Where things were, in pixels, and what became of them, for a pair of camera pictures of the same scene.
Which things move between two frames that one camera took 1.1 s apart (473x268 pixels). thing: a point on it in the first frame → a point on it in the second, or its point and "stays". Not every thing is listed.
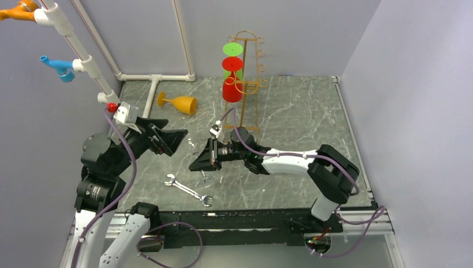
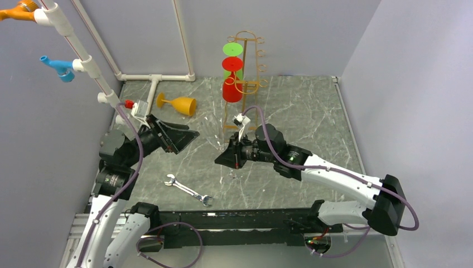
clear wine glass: (204, 182) → (213, 129)
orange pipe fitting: (24, 10) stays
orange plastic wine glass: (187, 104) stays
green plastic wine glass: (232, 49) stays
